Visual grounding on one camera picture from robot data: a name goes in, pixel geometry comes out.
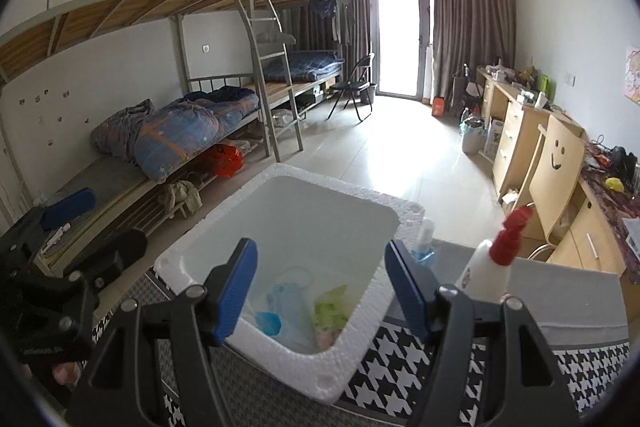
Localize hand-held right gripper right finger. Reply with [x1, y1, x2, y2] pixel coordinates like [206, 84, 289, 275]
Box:
[384, 239, 583, 427]

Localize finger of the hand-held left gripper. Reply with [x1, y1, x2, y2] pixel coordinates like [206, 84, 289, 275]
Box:
[15, 228, 149, 338]
[2, 188, 97, 268]

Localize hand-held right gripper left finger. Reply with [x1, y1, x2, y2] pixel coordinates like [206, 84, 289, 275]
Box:
[67, 237, 261, 427]

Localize white foam box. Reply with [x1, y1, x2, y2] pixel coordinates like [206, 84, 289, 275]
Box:
[154, 163, 426, 405]

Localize pink soft piece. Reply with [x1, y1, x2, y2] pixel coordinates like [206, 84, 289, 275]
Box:
[316, 329, 343, 350]

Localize person's left hand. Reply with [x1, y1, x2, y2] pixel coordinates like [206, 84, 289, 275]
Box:
[19, 359, 83, 385]

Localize grey mattress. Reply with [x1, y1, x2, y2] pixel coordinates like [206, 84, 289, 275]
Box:
[30, 154, 166, 253]

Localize blue foam piece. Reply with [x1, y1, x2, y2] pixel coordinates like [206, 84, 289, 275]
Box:
[255, 311, 282, 335]

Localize small clear glass bottle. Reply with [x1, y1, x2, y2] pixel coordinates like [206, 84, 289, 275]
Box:
[411, 218, 437, 265]

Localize white pump bottle red top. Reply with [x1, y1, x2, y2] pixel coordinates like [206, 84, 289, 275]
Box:
[454, 203, 533, 303]

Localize beige cloth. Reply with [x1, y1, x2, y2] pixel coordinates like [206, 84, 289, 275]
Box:
[165, 179, 203, 215]

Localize grey blanket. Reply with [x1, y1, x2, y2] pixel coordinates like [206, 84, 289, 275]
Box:
[90, 99, 153, 165]

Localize blue patterned quilt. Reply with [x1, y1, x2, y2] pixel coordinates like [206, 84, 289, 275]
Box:
[132, 87, 261, 185]

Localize red plastic bag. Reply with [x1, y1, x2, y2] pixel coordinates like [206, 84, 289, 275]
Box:
[202, 144, 245, 178]

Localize houndstooth tablecloth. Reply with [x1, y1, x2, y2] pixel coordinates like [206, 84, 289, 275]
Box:
[90, 239, 633, 427]

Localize white trash bin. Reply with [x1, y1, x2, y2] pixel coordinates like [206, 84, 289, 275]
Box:
[460, 117, 488, 155]

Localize white cardboard box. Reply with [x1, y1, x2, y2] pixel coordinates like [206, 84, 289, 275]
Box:
[484, 117, 503, 158]

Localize wooden chair smiley face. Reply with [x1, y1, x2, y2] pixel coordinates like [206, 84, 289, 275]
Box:
[505, 114, 587, 260]

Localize long wooden desk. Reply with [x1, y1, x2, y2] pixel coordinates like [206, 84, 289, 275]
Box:
[475, 67, 640, 278]

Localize black folding chair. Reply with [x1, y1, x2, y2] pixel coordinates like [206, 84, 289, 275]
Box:
[327, 52, 377, 124]

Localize white paper sheets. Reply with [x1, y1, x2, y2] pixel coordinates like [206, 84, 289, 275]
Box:
[622, 218, 640, 253]

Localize blue plaid bedding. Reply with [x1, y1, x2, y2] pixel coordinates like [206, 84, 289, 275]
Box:
[262, 50, 346, 82]

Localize glass balcony door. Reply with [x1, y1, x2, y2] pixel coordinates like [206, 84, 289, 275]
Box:
[364, 0, 434, 100]

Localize hanging dark clothes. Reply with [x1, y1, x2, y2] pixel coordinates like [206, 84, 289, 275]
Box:
[307, 0, 351, 45]

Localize cartoon wall poster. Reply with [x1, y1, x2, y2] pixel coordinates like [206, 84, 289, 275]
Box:
[622, 47, 640, 105]

